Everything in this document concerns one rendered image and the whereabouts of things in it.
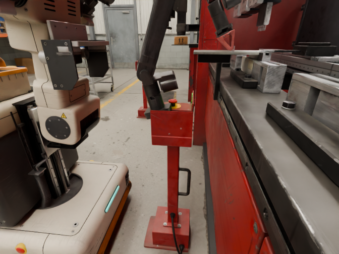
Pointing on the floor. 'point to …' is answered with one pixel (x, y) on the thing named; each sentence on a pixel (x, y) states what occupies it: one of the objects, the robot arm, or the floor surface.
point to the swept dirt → (205, 208)
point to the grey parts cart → (100, 77)
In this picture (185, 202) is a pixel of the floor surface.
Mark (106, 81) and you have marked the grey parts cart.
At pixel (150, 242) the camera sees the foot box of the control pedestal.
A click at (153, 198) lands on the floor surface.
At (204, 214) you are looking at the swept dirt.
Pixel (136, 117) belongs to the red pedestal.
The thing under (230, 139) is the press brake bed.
